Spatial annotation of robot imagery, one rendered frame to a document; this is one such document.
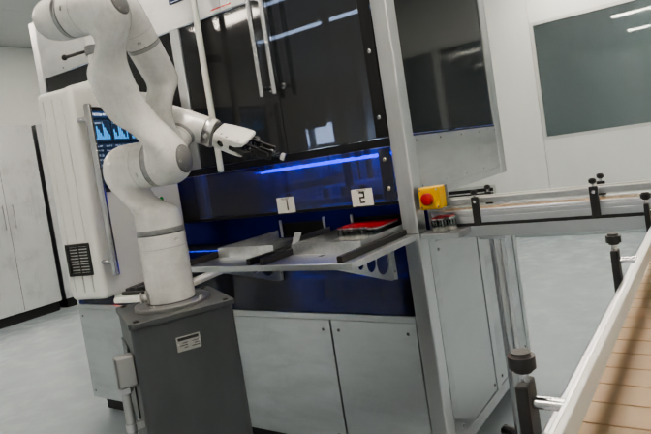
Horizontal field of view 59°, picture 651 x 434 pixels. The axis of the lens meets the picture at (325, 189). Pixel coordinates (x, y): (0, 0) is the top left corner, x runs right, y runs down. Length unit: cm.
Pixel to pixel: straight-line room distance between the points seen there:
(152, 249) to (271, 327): 99
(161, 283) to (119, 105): 44
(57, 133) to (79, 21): 87
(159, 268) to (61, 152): 85
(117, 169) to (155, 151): 13
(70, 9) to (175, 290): 69
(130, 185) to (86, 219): 66
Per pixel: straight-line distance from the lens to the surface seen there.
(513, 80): 654
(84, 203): 216
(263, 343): 243
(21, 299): 665
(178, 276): 149
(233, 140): 162
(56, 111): 222
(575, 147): 641
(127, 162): 150
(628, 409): 56
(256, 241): 223
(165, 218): 148
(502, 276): 199
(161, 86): 161
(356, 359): 217
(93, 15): 138
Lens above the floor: 117
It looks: 3 degrees down
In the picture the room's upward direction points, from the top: 9 degrees counter-clockwise
